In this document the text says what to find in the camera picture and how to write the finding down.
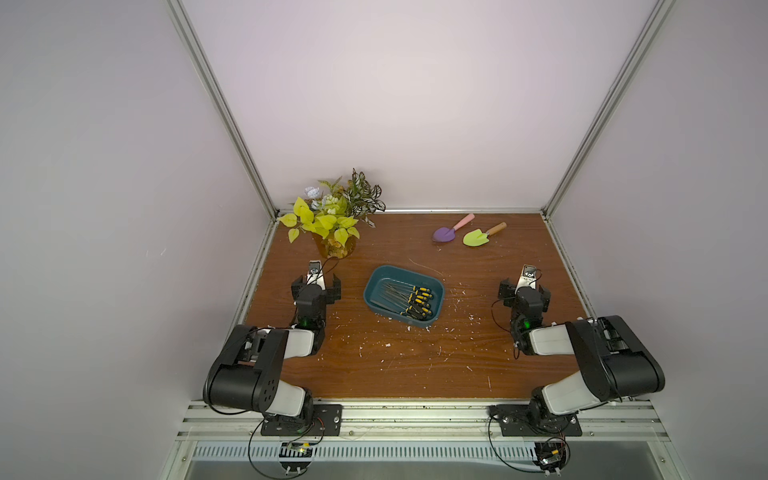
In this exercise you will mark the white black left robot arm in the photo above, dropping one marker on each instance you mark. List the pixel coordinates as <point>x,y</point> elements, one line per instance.
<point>246,375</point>

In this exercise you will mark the aluminium front rail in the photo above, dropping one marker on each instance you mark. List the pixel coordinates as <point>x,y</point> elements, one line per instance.
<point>377,429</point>

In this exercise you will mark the teal plastic storage box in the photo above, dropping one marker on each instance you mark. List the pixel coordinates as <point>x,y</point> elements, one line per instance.
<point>386,274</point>

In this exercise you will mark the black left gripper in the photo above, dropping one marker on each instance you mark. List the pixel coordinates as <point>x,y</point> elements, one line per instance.
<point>329,296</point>

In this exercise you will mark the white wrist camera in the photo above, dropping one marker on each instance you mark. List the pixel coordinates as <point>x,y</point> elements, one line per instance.
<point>316,274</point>
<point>528,277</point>

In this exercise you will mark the left electronics board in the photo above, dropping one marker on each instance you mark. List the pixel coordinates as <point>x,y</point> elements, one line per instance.
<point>295,458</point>

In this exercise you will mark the green toy shovel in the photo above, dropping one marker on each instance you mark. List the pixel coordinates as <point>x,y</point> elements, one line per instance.
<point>478,237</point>

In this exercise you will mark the potted green artificial plant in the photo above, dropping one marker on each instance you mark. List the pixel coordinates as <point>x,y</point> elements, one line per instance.
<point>333,212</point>

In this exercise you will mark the right electronics board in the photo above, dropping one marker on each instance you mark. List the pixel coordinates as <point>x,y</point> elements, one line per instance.
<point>551,457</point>

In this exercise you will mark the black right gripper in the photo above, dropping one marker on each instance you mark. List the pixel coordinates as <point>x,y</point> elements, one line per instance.
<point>505,291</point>

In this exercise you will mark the eleventh needle file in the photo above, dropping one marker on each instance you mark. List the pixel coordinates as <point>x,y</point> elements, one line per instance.
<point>423,291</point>

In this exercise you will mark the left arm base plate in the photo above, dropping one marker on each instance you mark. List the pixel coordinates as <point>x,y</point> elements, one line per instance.
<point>317,420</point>

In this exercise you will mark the electronics board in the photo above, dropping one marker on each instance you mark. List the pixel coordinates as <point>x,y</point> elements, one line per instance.
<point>551,457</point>
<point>295,458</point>

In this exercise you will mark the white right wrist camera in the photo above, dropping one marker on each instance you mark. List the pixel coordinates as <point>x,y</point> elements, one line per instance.
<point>528,277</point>

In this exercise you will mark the purple toy shovel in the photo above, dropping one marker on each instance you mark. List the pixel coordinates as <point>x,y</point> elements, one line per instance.
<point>448,234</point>

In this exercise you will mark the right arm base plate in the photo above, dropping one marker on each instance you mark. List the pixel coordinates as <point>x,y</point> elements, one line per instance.
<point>533,421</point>

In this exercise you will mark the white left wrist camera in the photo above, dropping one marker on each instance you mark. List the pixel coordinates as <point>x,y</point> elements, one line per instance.
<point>316,274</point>

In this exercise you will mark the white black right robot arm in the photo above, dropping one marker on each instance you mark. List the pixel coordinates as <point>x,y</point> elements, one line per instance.
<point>612,361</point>

